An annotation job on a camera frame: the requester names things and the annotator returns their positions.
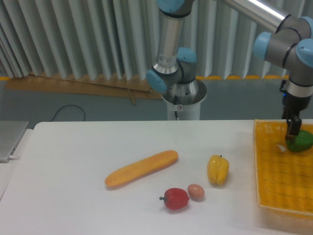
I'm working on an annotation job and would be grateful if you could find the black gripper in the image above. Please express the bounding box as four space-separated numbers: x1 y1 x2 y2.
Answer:
282 91 312 140

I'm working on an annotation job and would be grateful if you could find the green toy bell pepper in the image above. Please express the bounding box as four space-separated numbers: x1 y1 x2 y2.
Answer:
286 130 313 152

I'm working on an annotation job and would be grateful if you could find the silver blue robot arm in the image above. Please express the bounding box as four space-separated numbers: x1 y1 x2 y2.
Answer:
146 0 313 140

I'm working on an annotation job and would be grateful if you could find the yellow woven basket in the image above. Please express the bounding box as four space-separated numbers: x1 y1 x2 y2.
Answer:
253 120 313 217

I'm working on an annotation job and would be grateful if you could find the yellow toy bell pepper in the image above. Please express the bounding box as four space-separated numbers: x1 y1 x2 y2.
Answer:
207 155 229 186

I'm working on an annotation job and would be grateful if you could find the red toy bell pepper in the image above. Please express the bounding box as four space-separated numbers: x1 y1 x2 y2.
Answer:
159 188 189 210

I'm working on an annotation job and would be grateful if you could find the white paper label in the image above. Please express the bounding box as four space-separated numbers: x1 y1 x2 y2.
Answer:
276 144 287 152

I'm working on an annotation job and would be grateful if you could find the brown toy egg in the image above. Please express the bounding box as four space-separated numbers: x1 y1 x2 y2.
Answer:
187 184 205 201

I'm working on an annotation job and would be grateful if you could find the brown cardboard sheet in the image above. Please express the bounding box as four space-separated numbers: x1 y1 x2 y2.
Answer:
5 73 162 104

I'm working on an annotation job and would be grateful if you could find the orange toy bread loaf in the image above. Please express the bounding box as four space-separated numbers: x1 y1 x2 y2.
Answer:
104 150 179 188

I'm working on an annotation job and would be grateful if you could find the silver laptop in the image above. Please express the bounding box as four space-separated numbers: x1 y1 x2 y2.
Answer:
0 120 29 163

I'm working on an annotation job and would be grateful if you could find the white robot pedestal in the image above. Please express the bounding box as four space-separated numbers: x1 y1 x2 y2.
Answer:
162 79 207 120

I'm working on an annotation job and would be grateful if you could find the black floor cable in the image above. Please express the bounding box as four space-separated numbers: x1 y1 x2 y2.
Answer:
47 104 86 122

